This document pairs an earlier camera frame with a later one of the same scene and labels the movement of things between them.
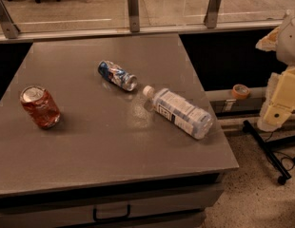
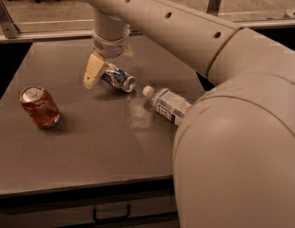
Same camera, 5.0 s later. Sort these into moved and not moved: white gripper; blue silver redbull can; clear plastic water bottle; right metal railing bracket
Moved: white gripper
Not moved: blue silver redbull can; right metal railing bracket; clear plastic water bottle
